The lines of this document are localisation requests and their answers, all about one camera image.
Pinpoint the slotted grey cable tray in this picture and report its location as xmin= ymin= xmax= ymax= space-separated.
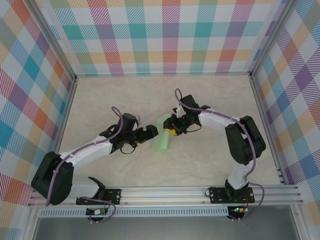
xmin=39 ymin=206 xmax=230 ymax=218

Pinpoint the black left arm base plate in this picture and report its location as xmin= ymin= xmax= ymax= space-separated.
xmin=75 ymin=189 xmax=122 ymax=206

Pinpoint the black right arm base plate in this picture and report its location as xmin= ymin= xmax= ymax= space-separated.
xmin=209 ymin=186 xmax=256 ymax=205

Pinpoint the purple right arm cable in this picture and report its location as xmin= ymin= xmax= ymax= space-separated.
xmin=174 ymin=87 xmax=266 ymax=223

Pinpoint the aluminium mounting rail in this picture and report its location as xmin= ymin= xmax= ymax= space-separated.
xmin=27 ymin=184 xmax=305 ymax=207

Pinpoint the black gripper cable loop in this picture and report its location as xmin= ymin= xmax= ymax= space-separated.
xmin=186 ymin=122 xmax=202 ymax=133
xmin=119 ymin=143 xmax=137 ymax=155

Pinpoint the black right gripper cable loop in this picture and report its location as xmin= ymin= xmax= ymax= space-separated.
xmin=186 ymin=122 xmax=202 ymax=133

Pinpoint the aluminium frame crossbar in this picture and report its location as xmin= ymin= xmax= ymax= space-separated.
xmin=74 ymin=72 xmax=253 ymax=78

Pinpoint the aluminium frame leg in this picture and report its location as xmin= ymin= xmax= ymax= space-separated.
xmin=23 ymin=206 xmax=41 ymax=240
xmin=289 ymin=204 xmax=308 ymax=240

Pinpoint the black left gripper cable loop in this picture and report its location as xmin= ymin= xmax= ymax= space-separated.
xmin=119 ymin=143 xmax=137 ymax=155

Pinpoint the aluminium side rail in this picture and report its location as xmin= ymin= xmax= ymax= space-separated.
xmin=249 ymin=76 xmax=287 ymax=186
xmin=43 ymin=78 xmax=79 ymax=188

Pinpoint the aluminium frame post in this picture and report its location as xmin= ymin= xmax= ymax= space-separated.
xmin=249 ymin=0 xmax=298 ymax=80
xmin=26 ymin=0 xmax=78 ymax=83

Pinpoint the left small circuit board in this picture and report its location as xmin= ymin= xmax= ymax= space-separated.
xmin=85 ymin=208 xmax=109 ymax=216

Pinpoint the light green paper sheet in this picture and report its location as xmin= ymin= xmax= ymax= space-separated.
xmin=151 ymin=112 xmax=176 ymax=152

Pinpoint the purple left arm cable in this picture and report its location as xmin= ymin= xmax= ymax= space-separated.
xmin=45 ymin=106 xmax=125 ymax=224

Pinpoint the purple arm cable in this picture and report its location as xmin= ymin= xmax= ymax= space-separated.
xmin=45 ymin=106 xmax=125 ymax=224
xmin=174 ymin=87 xmax=266 ymax=223

